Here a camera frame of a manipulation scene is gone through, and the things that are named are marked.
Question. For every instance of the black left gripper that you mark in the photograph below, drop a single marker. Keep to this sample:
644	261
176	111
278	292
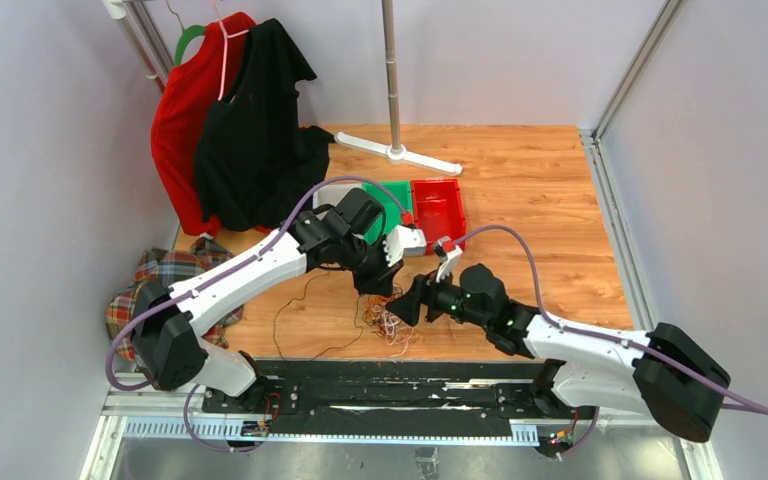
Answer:
382	281

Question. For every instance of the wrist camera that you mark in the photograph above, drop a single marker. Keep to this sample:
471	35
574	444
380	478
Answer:
403	241
449	254

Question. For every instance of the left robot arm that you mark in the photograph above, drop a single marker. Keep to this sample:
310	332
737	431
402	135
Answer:
307	240

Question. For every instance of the pink clothes hanger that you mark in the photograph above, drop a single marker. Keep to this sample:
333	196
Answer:
226	37

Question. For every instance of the red plastic bin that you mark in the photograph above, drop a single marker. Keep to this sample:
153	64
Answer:
438	209

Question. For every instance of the white stand with metal pole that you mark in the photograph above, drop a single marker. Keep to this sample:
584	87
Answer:
396	152

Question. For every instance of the plaid flannel shirt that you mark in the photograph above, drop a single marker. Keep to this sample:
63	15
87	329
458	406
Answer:
146	320

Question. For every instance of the white plastic bin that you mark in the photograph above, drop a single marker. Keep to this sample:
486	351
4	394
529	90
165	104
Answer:
332	194

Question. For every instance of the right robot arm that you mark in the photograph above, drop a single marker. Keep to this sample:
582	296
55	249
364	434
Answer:
661	373

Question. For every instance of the black t-shirt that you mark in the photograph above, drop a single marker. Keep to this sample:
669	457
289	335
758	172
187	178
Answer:
254	161

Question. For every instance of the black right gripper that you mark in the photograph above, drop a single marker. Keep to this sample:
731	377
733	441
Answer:
423	291

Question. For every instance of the red t-shirt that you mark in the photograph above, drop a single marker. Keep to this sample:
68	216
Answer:
180	118

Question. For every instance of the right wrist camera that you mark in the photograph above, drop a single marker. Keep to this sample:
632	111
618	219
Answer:
449	254

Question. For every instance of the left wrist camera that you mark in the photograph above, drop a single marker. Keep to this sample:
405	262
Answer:
403	241

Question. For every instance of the green clothes hanger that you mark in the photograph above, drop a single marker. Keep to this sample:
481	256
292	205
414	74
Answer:
188	34

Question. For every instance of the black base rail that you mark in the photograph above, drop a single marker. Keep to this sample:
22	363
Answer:
404	399

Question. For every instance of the clothes rack metal frame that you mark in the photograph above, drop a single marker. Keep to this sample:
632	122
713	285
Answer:
140	29

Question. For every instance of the green plastic bin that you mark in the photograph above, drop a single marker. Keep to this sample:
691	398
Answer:
391	217

